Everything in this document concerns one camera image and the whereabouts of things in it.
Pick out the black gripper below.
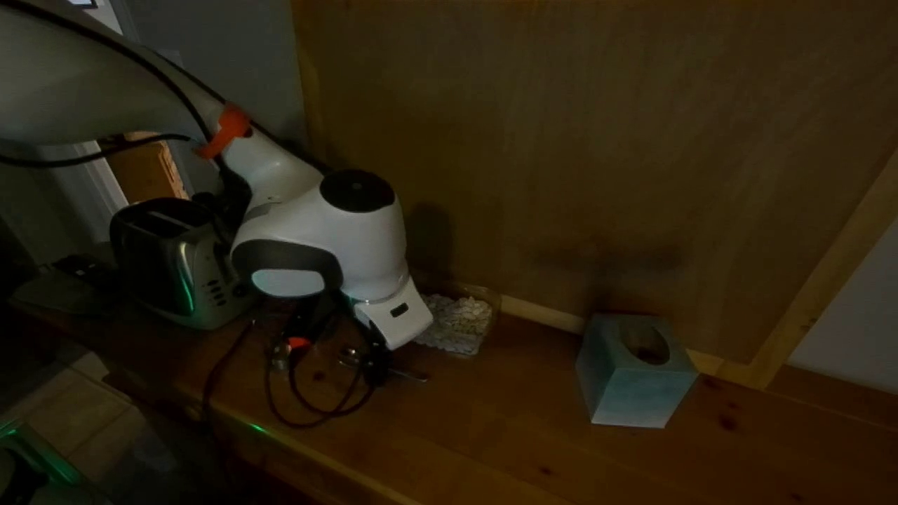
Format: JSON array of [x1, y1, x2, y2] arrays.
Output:
[[350, 329, 415, 387]]

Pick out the clear container of white objects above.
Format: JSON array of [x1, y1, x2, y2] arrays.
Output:
[[413, 293, 496, 363]]

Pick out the stainless steel toaster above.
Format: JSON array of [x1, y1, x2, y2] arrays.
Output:
[[106, 193, 252, 335]]

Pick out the teal tissue box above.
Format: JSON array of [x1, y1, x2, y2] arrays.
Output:
[[573, 313, 701, 432]]

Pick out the brown wooden block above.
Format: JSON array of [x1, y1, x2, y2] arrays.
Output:
[[106, 137, 190, 206]]

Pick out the large wooden board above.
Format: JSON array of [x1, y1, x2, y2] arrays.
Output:
[[290, 0, 898, 392]]

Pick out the black cable red connector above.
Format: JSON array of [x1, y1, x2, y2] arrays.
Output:
[[260, 314, 382, 432]]

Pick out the black toaster power cord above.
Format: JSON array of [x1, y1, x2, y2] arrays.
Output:
[[199, 317, 258, 444]]

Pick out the orange cable tie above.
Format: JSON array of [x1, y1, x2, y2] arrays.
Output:
[[196, 101, 256, 164]]

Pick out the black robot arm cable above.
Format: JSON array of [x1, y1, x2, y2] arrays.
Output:
[[0, 0, 234, 174]]

